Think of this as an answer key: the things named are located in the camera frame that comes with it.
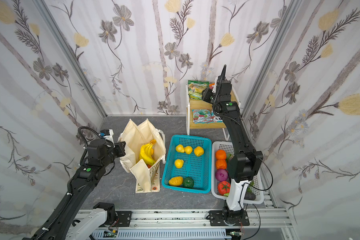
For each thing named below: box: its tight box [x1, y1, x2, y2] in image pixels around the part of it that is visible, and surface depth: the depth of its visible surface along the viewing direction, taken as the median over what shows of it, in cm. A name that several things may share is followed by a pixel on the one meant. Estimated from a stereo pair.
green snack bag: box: [188, 80, 210, 100], surface depth 87 cm
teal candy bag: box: [192, 109, 214, 124], surface depth 97 cm
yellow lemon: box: [174, 159, 184, 169], surface depth 92 cm
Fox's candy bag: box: [213, 116, 223, 123], surface depth 97 cm
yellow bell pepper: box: [194, 146, 204, 157], surface depth 97 cm
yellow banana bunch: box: [139, 139, 156, 166], surface depth 90 cm
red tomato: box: [218, 181, 231, 196], surface depth 80 cm
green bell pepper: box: [183, 177, 194, 189], surface depth 83 cm
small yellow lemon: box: [185, 145, 193, 155], surface depth 98 cm
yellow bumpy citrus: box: [168, 176, 184, 187], surface depth 84 cm
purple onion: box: [215, 169, 229, 182], surface depth 85 cm
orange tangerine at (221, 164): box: [216, 159, 227, 170], surface depth 89 cm
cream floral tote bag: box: [118, 118, 166, 193], surface depth 83 cm
